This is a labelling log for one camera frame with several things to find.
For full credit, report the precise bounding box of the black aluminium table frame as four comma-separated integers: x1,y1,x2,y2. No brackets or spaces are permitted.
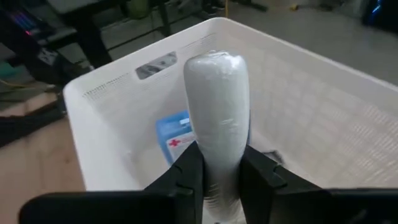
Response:
0,107,68,149

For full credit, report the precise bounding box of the black device with blue light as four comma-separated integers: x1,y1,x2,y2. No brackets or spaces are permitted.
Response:
362,0,398,32

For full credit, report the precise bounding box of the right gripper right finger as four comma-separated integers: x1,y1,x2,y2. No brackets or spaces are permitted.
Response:
239,144,398,224

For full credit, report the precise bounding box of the white plastic basket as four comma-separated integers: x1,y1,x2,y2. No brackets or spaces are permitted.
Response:
63,17,398,192

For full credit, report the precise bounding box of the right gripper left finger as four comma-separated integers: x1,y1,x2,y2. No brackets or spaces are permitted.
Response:
18,141,206,224

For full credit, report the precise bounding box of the white gauze roll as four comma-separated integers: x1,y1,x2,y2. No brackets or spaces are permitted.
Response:
182,50,251,224

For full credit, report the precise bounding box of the blue first aid box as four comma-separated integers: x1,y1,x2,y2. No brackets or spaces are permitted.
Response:
155,109,200,167

